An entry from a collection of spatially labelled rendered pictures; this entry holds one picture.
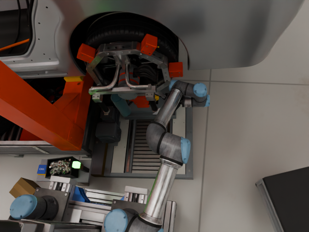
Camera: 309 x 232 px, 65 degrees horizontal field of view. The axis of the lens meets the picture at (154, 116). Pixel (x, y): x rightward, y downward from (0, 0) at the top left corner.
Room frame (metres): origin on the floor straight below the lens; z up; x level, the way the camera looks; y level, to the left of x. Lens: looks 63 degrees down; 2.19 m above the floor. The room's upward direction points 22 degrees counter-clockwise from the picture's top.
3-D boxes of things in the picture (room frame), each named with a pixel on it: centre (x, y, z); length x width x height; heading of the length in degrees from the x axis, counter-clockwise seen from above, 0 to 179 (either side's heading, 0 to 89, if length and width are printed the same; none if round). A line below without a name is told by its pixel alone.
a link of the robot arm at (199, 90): (0.67, -0.28, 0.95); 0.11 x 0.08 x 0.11; 47
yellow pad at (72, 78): (1.38, 0.46, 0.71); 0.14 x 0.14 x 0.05; 67
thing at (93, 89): (0.98, 0.18, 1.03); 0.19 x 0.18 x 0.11; 157
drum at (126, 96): (0.99, 0.07, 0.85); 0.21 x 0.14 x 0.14; 157
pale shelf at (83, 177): (0.74, 0.81, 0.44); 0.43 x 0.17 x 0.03; 67
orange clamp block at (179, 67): (0.93, -0.25, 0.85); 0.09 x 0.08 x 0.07; 67
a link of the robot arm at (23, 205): (0.39, 0.78, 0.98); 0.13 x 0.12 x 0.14; 137
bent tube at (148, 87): (0.90, 0.00, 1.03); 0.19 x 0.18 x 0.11; 157
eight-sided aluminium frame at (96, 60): (1.05, 0.05, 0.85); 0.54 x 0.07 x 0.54; 67
